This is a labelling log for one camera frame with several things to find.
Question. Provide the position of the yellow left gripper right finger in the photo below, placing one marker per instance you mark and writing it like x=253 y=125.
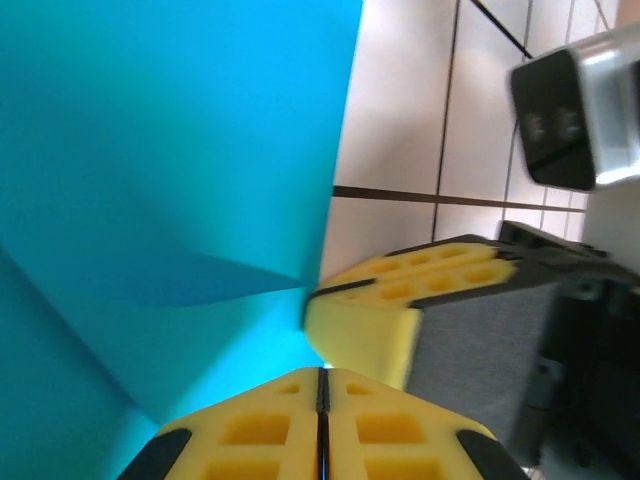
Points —
x=400 y=435

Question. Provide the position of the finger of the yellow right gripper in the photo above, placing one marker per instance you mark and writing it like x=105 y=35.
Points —
x=425 y=260
x=365 y=330

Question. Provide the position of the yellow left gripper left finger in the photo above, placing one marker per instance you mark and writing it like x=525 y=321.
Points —
x=260 y=435

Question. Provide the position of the blue square paper sheet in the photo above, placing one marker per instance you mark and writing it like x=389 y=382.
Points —
x=175 y=150

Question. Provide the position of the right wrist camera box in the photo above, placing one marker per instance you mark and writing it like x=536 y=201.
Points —
x=555 y=115

